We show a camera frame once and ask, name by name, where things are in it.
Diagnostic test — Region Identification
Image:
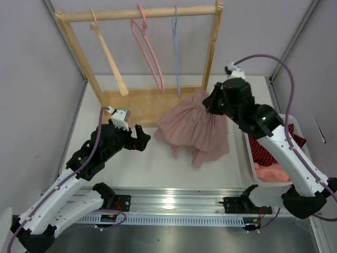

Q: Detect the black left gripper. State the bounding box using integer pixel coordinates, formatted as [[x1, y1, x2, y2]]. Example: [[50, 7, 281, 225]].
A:
[[103, 122, 150, 161]]

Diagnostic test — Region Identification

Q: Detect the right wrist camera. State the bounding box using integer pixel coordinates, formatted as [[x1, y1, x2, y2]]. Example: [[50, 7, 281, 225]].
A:
[[224, 62, 246, 80]]

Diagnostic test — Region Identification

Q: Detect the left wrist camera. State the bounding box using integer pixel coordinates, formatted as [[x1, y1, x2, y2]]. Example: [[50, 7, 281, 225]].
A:
[[108, 106, 131, 131]]

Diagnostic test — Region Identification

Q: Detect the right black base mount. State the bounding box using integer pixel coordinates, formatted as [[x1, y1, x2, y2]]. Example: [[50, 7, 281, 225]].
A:
[[219, 184, 272, 215]]

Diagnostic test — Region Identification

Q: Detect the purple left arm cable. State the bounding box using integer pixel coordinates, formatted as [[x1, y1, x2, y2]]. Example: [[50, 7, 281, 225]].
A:
[[7, 105, 127, 252]]

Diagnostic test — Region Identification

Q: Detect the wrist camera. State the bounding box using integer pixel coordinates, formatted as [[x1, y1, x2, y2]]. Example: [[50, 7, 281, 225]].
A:
[[108, 106, 131, 131], [224, 62, 246, 80]]

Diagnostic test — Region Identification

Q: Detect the aluminium mounting rail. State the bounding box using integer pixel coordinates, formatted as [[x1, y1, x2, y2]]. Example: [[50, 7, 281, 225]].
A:
[[39, 186, 323, 217]]

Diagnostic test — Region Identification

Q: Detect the cream plastic hanger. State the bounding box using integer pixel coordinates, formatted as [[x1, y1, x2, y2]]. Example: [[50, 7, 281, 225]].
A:
[[90, 8, 129, 96]]

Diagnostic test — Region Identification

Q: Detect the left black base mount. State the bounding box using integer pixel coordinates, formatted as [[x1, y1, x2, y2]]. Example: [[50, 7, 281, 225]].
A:
[[111, 194, 132, 212]]

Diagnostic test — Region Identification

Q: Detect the wooden clothes rack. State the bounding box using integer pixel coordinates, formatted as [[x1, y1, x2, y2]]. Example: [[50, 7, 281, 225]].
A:
[[55, 1, 223, 127]]

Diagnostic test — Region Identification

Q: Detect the white slotted cable duct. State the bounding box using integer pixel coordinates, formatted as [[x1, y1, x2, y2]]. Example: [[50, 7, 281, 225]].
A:
[[77, 213, 247, 227]]

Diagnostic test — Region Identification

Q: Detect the white plastic basket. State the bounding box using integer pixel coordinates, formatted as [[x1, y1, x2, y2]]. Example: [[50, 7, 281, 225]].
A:
[[244, 116, 310, 187]]

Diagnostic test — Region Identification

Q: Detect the pink plastic hanger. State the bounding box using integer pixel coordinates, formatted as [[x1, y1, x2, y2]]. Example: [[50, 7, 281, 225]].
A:
[[130, 3, 165, 93]]

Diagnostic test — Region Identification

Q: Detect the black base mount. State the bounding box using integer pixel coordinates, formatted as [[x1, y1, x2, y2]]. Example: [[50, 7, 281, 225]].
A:
[[111, 194, 132, 212], [219, 184, 272, 215]]

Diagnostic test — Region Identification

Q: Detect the red polka dot cloth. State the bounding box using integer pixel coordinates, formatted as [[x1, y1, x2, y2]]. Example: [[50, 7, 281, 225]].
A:
[[248, 124, 306, 167]]

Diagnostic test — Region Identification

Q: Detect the blue wire hanger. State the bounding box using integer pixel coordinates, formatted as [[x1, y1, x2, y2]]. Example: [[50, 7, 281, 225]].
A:
[[171, 6, 181, 97]]

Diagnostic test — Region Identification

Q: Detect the pink pleated skirt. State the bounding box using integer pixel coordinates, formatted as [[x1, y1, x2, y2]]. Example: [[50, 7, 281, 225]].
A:
[[154, 90, 230, 168]]

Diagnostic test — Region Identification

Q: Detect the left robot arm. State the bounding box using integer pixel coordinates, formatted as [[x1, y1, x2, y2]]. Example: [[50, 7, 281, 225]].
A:
[[11, 122, 151, 252]]

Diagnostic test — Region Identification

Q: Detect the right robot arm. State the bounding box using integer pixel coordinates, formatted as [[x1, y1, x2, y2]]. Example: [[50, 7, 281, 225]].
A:
[[203, 78, 336, 219]]

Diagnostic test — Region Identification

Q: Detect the salmon pink cloth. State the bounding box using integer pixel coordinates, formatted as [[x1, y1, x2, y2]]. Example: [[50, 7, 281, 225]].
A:
[[254, 163, 291, 182]]

